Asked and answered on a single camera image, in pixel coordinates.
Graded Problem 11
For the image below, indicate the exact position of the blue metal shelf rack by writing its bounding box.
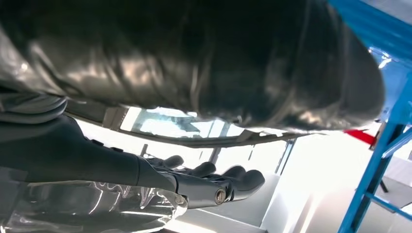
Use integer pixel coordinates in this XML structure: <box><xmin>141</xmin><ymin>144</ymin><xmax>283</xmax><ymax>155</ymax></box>
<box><xmin>328</xmin><ymin>0</ymin><xmax>412</xmax><ymax>233</ymax></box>

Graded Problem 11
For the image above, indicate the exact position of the white car with red stripe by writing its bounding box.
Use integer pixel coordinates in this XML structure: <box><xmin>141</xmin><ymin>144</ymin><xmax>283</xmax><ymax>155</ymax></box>
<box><xmin>66</xmin><ymin>100</ymin><xmax>384</xmax><ymax>233</ymax></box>

